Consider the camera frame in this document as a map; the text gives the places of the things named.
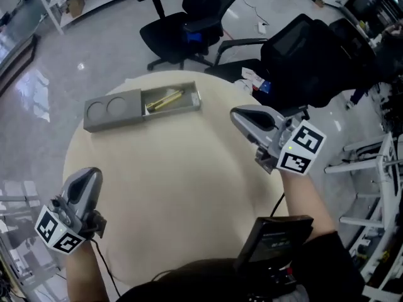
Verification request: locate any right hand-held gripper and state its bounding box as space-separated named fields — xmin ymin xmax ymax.
xmin=229 ymin=104 xmax=327 ymax=176

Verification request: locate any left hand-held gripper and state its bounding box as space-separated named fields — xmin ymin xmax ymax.
xmin=34 ymin=167 xmax=108 ymax=256

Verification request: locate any grey box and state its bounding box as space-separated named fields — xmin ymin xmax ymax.
xmin=83 ymin=80 xmax=202 ymax=134

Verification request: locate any person's right forearm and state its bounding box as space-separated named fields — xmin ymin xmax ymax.
xmin=281 ymin=167 xmax=338 ymax=242

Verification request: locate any person's left forearm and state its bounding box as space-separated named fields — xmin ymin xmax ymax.
xmin=62 ymin=240 xmax=111 ymax=302

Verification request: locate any brown cardboard box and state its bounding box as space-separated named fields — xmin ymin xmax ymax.
xmin=66 ymin=0 xmax=86 ymax=19

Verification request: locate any pile of papers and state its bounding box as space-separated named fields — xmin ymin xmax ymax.
xmin=234 ymin=67 xmax=273 ymax=94

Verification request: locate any black office chair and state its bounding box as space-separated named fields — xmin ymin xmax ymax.
xmin=137 ymin=0 xmax=251 ymax=72
xmin=204 ymin=13 xmax=378 ymax=119

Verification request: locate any black screen device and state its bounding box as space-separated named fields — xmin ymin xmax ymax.
xmin=234 ymin=215 xmax=315 ymax=295

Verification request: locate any person's black top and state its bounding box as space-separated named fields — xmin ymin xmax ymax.
xmin=116 ymin=230 xmax=366 ymax=302

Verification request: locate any white shelf rack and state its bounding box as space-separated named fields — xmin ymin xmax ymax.
xmin=30 ymin=0 xmax=177 ymax=36

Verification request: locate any black cable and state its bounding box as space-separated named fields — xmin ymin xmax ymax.
xmin=270 ymin=193 xmax=286 ymax=218
xmin=90 ymin=237 xmax=122 ymax=297

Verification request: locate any white desk frame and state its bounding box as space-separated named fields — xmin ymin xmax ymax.
xmin=324 ymin=131 xmax=403 ymax=299

